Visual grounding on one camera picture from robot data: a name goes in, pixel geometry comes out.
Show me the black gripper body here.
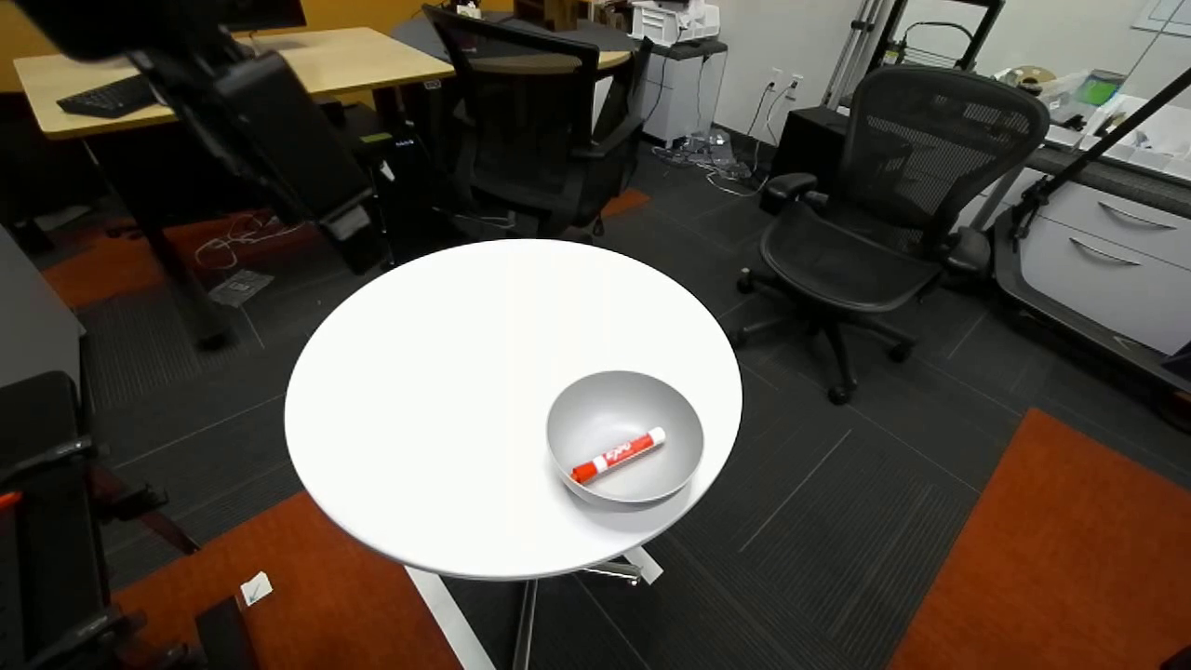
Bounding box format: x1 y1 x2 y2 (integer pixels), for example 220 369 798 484
134 41 385 233

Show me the red marker with white label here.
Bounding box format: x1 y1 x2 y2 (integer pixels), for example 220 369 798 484
567 423 671 489

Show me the grey bowl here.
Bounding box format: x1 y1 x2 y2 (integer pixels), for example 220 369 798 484
545 369 707 509

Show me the wooden desk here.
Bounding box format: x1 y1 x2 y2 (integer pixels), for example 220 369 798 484
13 24 459 352

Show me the grey power strip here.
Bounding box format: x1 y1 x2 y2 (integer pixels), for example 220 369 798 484
200 263 280 314

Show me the black keyboard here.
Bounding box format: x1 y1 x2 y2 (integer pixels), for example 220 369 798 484
52 74 163 124

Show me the black padded office chair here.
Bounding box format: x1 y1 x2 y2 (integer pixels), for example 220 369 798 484
423 3 654 240

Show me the small white cabinet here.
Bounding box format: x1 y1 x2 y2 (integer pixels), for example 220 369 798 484
644 41 730 146

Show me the small white paper scrap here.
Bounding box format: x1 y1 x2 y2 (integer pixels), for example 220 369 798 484
235 568 276 610

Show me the white table base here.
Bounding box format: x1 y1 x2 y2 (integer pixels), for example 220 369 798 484
403 545 668 670

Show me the black box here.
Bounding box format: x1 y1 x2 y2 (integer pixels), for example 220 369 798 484
779 103 862 191

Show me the black mesh office chair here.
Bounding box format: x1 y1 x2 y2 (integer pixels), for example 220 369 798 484
730 62 1053 406

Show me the white drawer cabinet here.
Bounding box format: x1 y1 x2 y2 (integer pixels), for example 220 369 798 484
1016 179 1191 359

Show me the green box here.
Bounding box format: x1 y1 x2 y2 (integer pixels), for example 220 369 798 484
1073 68 1132 117

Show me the black camera stand pole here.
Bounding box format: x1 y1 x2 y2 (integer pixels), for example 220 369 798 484
1004 68 1191 247

